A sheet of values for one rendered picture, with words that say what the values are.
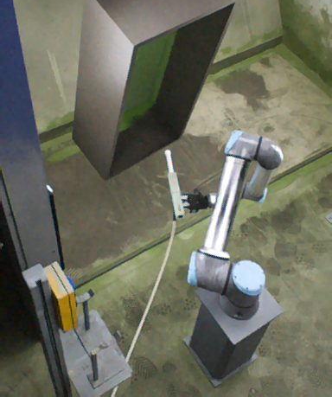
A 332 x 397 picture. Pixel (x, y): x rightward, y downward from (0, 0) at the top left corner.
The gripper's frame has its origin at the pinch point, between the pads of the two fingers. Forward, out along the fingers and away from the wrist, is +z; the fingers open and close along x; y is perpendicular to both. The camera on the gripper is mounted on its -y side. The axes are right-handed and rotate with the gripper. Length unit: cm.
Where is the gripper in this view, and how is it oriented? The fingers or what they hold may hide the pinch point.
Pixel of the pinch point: (175, 201)
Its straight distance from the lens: 307.5
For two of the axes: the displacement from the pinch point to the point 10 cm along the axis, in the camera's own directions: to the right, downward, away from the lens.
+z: -9.8, 0.9, -1.6
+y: -0.7, 6.3, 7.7
